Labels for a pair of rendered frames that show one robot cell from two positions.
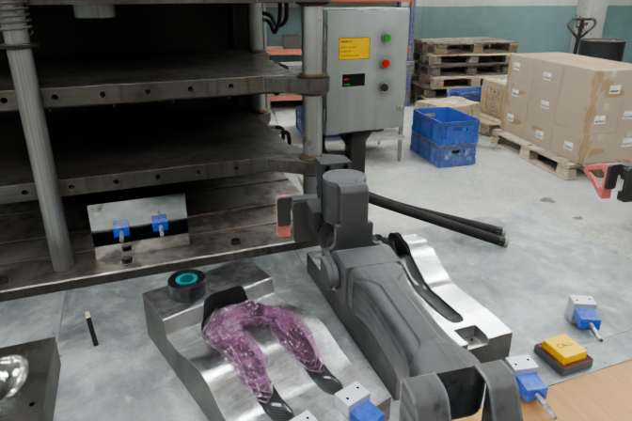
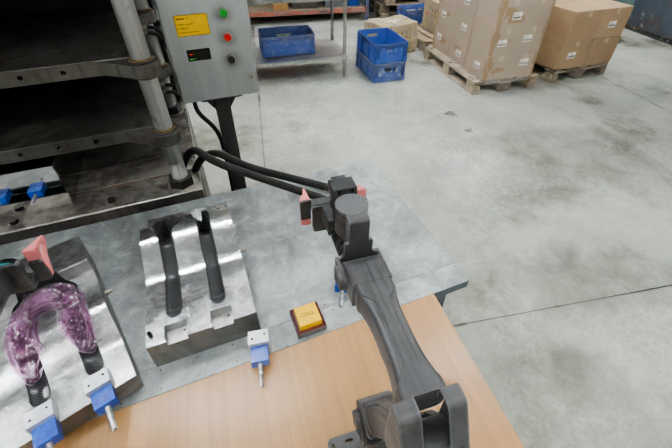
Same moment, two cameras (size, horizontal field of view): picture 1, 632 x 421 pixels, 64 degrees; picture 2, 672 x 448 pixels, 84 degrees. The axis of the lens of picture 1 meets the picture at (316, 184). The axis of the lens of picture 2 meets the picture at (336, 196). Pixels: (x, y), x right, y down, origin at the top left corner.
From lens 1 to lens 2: 0.67 m
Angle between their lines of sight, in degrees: 19
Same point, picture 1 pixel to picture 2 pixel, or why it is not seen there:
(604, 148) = (504, 67)
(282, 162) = (137, 135)
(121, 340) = not seen: outside the picture
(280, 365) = (55, 350)
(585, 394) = (307, 355)
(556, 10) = not seen: outside the picture
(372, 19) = not seen: outside the picture
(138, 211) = (12, 183)
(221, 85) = (52, 73)
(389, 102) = (241, 72)
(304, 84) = (130, 70)
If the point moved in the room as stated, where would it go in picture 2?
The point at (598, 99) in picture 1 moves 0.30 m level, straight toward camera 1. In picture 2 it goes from (502, 25) to (497, 33)
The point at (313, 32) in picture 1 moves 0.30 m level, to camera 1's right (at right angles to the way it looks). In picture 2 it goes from (125, 20) to (228, 19)
